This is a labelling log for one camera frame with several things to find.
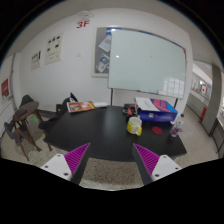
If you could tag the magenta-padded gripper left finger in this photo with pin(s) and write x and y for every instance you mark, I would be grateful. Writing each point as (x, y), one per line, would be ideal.
(76, 159)

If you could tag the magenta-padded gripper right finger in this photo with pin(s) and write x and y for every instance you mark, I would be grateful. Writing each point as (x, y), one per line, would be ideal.
(148, 160)

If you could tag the clear white-labelled drink bottle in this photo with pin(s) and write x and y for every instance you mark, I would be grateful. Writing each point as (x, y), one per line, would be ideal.
(176, 128)

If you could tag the blue and white cardboard box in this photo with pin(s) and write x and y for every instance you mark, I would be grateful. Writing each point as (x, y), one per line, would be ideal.
(160, 111)

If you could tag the colourful orange book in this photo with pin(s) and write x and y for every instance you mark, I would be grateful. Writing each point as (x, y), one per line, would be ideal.
(81, 106)

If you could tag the black and red tool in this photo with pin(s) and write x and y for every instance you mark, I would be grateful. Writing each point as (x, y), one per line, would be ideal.
(130, 109)

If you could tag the small white box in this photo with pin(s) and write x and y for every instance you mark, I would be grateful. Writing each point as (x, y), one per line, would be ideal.
(101, 104)

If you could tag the dark grey chair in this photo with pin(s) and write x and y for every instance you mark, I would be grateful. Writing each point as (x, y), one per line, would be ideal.
(26, 99)
(10, 131)

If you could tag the red and white sign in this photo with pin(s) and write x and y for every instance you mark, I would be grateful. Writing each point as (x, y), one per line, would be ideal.
(203, 89)

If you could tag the whiteboard on black stand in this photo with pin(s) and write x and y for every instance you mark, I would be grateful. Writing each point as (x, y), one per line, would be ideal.
(146, 61)

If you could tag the red wall poster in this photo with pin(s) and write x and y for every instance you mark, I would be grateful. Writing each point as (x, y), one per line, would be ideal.
(5, 88)

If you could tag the wall bulletin board with papers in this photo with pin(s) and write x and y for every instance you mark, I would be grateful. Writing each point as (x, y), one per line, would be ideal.
(100, 56)

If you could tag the small white wall poster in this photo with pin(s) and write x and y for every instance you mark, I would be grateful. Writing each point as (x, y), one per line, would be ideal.
(36, 60)

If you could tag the large white wall poster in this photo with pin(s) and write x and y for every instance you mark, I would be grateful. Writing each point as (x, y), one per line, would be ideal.
(54, 48)

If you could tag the white wall-mounted device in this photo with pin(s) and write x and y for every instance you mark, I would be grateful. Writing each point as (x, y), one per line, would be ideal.
(85, 14)

